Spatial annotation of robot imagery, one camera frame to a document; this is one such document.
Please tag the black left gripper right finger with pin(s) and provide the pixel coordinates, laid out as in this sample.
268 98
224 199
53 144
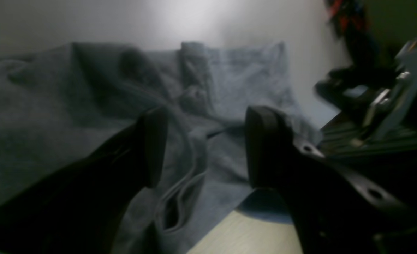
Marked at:
335 209

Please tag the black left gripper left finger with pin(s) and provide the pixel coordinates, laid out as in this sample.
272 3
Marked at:
78 209

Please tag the grey T-shirt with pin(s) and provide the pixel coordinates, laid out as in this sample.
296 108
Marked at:
57 107

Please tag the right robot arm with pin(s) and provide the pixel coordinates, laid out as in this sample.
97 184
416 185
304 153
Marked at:
377 93

